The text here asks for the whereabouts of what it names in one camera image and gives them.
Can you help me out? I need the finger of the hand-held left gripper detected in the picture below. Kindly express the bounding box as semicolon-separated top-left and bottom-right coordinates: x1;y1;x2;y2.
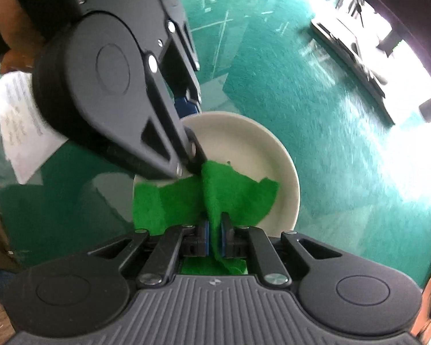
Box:
160;9;202;118
118;52;209;180

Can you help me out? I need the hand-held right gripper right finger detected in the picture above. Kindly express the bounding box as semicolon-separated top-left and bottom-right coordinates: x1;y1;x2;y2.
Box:
219;212;343;288

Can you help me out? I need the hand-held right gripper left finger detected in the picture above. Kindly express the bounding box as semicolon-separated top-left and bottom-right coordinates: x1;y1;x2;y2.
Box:
88;222;211;289

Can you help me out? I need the green cloth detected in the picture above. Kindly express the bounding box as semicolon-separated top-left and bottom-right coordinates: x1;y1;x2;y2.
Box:
133;161;280;275

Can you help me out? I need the white bowl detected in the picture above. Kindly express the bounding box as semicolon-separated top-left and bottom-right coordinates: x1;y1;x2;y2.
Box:
132;111;301;238

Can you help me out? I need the person's left hand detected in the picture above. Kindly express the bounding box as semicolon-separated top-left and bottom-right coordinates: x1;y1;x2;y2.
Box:
0;0;45;74

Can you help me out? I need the white printed paper sheet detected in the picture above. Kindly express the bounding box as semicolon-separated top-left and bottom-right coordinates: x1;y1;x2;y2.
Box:
0;72;69;185

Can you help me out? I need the black computer monitor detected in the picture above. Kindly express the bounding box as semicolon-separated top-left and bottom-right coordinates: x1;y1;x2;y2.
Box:
327;0;431;80

